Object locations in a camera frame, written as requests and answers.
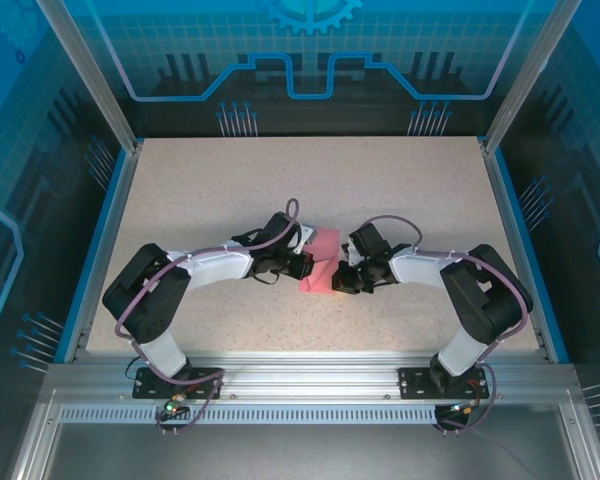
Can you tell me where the pink paper sheet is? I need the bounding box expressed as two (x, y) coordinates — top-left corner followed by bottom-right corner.
(298, 227), (342, 296)

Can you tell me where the aluminium cross rail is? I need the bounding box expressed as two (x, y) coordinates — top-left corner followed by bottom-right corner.
(43, 349), (579, 407)

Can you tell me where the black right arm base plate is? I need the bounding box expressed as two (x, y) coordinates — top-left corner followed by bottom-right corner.
(397, 366), (497, 401)

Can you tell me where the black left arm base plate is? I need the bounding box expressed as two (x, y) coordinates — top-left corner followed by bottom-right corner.
(133, 366), (225, 401)

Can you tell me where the slotted grey cable duct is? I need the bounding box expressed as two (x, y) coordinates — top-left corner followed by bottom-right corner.
(57, 404), (440, 422)

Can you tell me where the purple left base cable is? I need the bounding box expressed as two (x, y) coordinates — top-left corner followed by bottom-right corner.
(154, 377), (226, 437)

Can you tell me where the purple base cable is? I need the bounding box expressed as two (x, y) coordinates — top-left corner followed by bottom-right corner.
(154, 377), (226, 437)
(437, 363), (502, 437)

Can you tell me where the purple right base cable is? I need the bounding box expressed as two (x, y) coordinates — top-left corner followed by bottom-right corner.
(437, 363), (502, 437)

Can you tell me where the aluminium frame post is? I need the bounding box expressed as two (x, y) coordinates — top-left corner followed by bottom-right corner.
(482, 0), (586, 154)
(33, 0), (144, 154)

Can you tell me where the aluminium lower frame beam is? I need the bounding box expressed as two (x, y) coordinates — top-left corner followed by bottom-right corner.
(9, 399), (64, 480)
(557, 399), (600, 480)

